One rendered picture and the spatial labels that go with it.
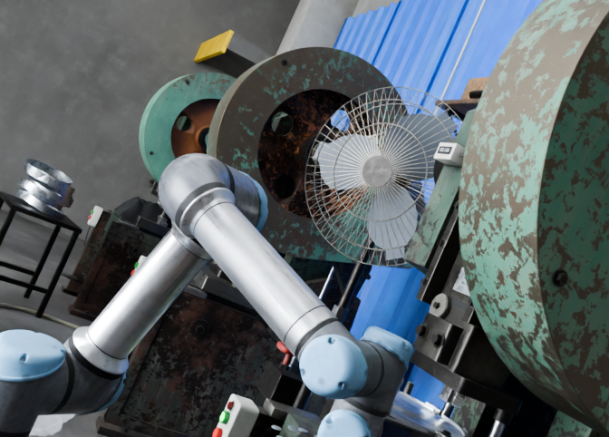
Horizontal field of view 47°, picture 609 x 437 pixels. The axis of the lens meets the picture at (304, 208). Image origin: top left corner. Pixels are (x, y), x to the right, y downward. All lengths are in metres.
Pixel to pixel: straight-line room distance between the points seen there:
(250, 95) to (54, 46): 5.35
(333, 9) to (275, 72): 4.13
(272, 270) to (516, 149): 0.37
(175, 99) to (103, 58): 3.61
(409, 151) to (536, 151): 1.30
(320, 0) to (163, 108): 2.81
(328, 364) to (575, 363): 0.35
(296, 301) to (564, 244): 0.36
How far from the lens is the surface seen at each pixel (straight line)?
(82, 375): 1.27
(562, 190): 0.95
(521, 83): 1.02
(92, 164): 7.81
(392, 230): 2.20
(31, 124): 7.78
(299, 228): 2.69
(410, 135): 2.22
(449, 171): 1.60
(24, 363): 1.18
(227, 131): 2.59
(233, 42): 6.80
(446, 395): 1.51
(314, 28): 6.64
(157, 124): 4.26
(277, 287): 0.92
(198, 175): 1.04
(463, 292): 1.46
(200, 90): 4.33
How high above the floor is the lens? 1.01
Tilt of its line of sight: 2 degrees up
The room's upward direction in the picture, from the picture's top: 24 degrees clockwise
